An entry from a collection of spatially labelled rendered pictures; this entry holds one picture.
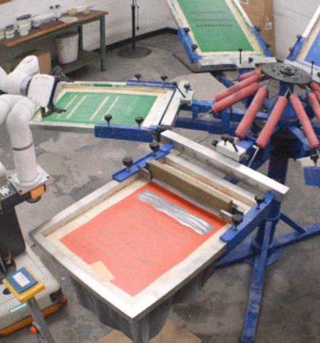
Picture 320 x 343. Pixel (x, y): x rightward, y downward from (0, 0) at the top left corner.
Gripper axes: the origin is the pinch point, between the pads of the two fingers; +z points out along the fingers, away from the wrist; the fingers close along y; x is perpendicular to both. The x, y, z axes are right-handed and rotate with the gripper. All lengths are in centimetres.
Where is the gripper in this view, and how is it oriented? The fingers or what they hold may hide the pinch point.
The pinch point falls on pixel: (65, 95)
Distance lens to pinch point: 131.7
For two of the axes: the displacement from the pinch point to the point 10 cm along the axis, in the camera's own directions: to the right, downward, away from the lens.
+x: -4.4, 0.8, -9.0
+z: 8.6, 3.2, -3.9
